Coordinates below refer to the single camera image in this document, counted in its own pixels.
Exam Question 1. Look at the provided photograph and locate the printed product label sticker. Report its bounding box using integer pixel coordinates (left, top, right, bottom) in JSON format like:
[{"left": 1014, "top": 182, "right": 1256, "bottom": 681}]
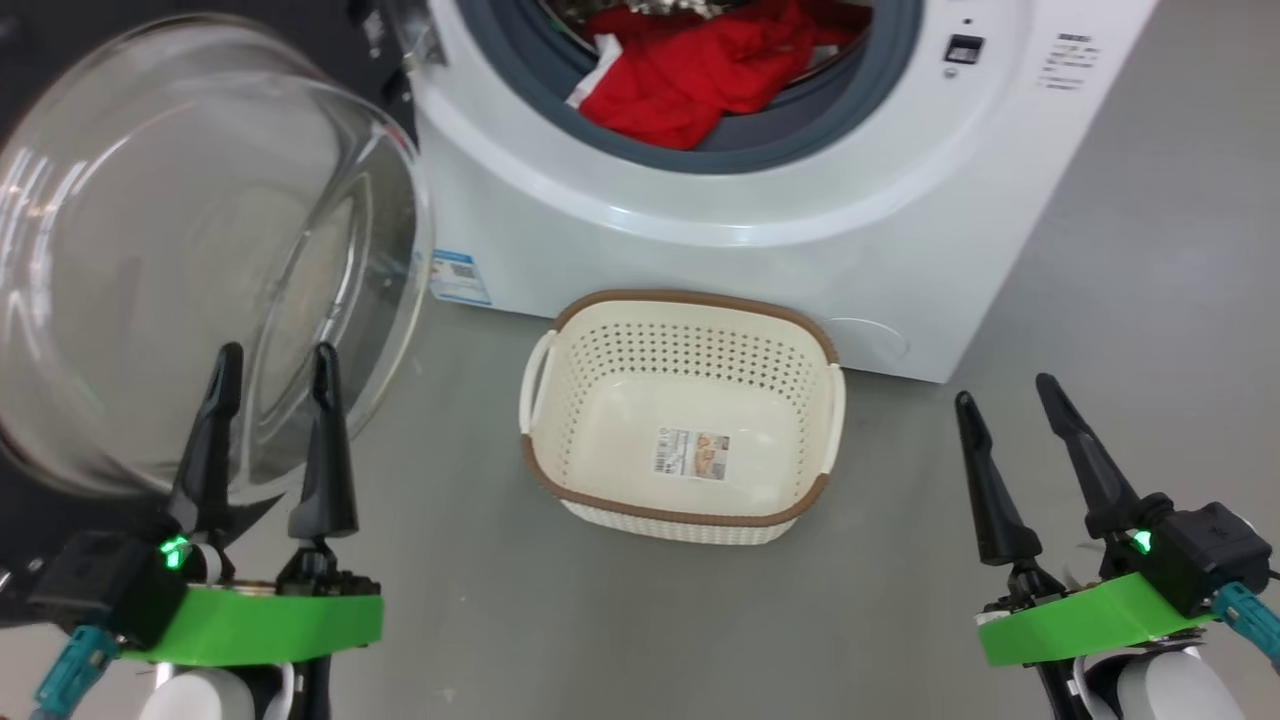
[{"left": 654, "top": 428, "right": 731, "bottom": 478}]

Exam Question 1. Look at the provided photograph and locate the blue energy label sticker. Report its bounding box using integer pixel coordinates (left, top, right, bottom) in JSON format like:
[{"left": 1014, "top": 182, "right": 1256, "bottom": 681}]
[{"left": 432, "top": 250, "right": 493, "bottom": 306}]

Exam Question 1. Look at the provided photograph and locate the black round glass washer door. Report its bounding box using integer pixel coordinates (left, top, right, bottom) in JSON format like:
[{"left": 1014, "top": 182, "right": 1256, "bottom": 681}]
[{"left": 0, "top": 0, "right": 436, "bottom": 626}]

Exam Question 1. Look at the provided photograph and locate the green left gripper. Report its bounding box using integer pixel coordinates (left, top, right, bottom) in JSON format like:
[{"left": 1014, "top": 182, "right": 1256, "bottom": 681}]
[{"left": 120, "top": 343, "right": 384, "bottom": 667}]

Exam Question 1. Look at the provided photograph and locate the white front-load washing machine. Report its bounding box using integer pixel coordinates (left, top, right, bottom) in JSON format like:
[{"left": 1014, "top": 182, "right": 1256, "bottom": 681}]
[{"left": 405, "top": 0, "right": 1161, "bottom": 384}]

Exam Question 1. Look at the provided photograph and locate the teal cable connector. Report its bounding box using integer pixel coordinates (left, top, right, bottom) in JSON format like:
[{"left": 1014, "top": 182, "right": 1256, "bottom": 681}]
[
  {"left": 33, "top": 625, "right": 119, "bottom": 720},
  {"left": 1212, "top": 583, "right": 1280, "bottom": 666}
]

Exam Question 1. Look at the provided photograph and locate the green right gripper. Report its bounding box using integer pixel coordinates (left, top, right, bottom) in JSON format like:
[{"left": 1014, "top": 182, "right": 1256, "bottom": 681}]
[{"left": 954, "top": 373, "right": 1217, "bottom": 668}]

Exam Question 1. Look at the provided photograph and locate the cream laundry basket brown rim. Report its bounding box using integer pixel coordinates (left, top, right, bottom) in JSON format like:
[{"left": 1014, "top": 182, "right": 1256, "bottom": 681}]
[{"left": 519, "top": 290, "right": 847, "bottom": 546}]

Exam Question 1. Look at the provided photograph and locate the red clothing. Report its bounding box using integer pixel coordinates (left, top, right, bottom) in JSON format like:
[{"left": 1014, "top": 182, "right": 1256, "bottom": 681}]
[{"left": 567, "top": 0, "right": 873, "bottom": 151}]

